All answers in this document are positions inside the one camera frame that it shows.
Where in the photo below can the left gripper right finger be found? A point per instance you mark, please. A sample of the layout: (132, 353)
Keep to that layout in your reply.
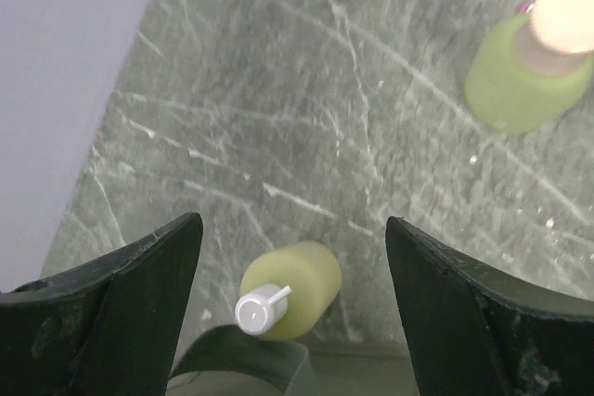
(472, 329)

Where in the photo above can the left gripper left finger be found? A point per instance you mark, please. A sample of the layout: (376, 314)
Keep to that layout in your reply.
(107, 327)

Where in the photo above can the yellow-green pump bottle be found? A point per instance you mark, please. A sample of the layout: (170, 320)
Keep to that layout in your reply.
(284, 292)

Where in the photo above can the olive canvas bag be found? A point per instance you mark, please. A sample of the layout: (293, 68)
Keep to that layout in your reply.
(296, 368)

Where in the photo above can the green bottle peach cap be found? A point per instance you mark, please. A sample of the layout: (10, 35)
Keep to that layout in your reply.
(531, 68)

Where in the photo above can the red whiteboard marker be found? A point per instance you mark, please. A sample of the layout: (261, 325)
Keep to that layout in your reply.
(525, 8)

